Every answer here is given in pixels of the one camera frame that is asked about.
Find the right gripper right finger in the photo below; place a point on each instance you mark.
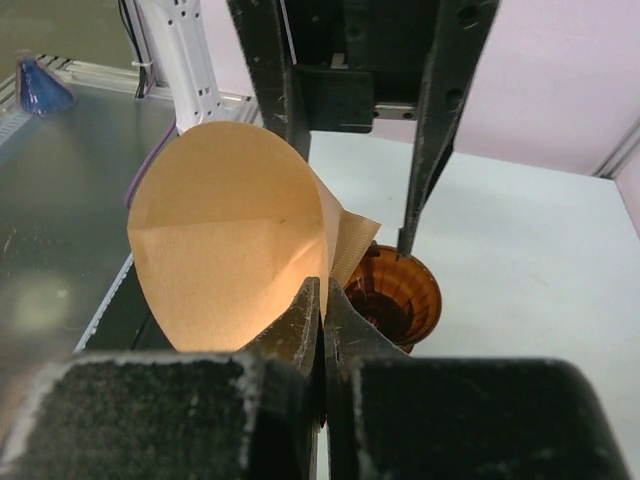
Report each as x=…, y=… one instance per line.
x=394, y=416

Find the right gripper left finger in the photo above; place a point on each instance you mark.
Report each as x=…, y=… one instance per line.
x=249, y=414

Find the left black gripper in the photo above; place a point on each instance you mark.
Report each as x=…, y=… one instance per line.
x=353, y=56

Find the amber plastic coffee dripper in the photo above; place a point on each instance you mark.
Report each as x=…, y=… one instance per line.
x=398, y=295

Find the brown paper coffee filter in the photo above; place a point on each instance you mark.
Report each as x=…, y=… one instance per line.
x=226, y=225

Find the blue cone object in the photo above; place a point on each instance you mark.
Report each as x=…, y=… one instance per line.
x=38, y=90

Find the aluminium frame rail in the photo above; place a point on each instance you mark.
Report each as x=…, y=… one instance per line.
x=74, y=72

